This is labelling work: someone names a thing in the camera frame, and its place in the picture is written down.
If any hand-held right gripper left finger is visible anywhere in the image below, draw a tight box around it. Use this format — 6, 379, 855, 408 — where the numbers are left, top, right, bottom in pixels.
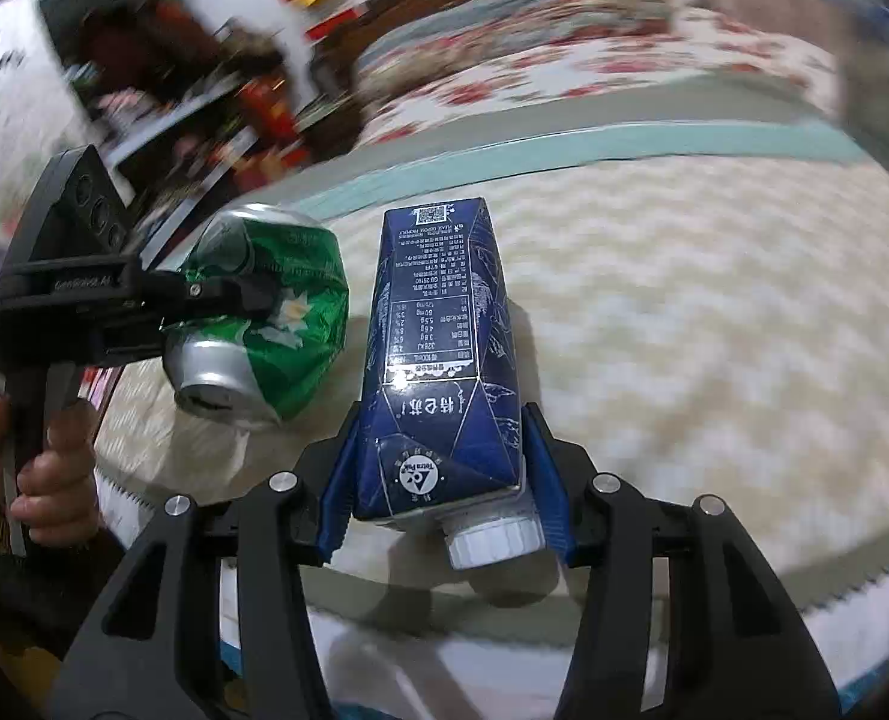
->
50, 431, 360, 720

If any crushed green can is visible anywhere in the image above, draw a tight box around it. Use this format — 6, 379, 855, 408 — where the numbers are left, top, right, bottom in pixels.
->
163, 204, 350, 422

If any white printed sheet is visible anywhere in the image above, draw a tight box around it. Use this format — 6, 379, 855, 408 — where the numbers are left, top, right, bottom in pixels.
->
0, 6, 94, 242

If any person's left hand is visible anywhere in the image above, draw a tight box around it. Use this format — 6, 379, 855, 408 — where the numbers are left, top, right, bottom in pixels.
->
0, 394, 101, 550

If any folded patterned quilt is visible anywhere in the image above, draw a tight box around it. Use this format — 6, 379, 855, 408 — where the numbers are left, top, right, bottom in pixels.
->
354, 0, 680, 85

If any dark wooden headboard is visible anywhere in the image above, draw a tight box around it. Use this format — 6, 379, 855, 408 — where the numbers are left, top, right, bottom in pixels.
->
313, 0, 589, 77

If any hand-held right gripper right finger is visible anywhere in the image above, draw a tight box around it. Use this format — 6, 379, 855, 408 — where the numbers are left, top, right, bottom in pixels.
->
517, 401, 843, 720

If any floral bed sheet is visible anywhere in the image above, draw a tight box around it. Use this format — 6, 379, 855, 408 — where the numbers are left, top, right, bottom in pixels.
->
354, 6, 845, 152

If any cluttered dark side table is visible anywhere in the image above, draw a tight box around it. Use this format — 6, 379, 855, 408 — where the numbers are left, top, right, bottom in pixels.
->
99, 64, 318, 190

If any green quilted blanket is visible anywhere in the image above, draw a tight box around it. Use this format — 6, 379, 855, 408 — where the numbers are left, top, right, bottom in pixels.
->
241, 84, 875, 220

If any dark blue milk carton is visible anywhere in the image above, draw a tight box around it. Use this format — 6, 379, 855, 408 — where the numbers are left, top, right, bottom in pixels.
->
352, 197, 546, 571

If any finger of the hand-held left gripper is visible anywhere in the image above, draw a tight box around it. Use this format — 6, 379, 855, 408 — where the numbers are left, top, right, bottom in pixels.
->
155, 274, 280, 327

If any beige patterned blanket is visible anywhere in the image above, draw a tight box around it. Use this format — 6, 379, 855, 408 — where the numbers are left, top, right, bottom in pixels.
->
91, 156, 889, 610

